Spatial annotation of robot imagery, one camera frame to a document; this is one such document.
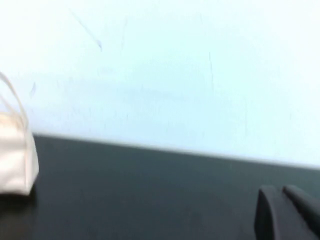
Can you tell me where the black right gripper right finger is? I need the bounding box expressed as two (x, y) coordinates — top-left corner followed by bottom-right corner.
(281, 184), (320, 240)

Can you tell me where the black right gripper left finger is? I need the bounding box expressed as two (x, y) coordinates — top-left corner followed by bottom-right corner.
(253, 185), (288, 240)

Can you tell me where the white canvas pencil case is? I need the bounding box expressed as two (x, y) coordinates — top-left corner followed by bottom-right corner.
(0, 71), (40, 197)

